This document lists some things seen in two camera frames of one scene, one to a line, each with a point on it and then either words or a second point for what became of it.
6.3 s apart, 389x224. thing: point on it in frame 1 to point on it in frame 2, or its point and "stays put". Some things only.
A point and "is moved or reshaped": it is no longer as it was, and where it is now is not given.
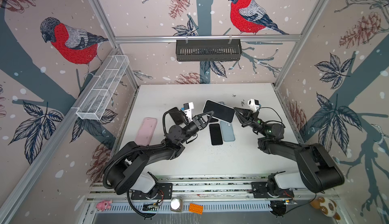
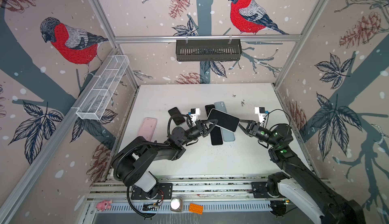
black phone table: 221,111 is moved or reshaped
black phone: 216,134 stays put
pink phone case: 146,131 stays put
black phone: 177,115 stays put
